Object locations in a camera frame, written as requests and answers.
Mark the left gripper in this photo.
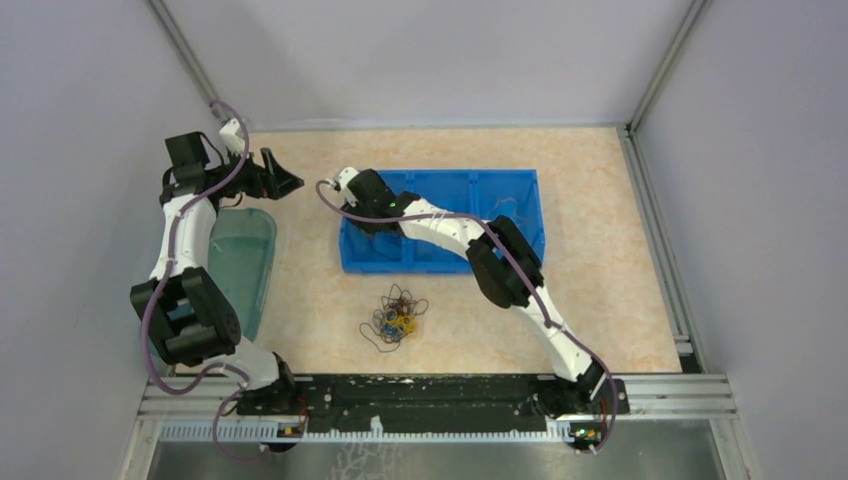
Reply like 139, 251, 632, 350
205, 143, 303, 200

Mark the coloured cable bundle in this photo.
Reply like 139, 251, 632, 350
358, 283, 431, 354

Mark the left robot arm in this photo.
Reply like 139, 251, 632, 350
130, 122, 304, 416

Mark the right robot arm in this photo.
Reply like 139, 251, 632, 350
331, 167, 621, 416

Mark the teal transparent plastic tray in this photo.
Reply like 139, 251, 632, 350
130, 208, 277, 366

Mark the blue three-compartment bin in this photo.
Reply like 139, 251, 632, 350
335, 167, 546, 275

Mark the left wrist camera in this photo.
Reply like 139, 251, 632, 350
218, 118, 246, 157

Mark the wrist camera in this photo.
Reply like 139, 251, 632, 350
218, 118, 246, 157
332, 166, 359, 192

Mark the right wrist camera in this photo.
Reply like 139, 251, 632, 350
332, 166, 359, 192

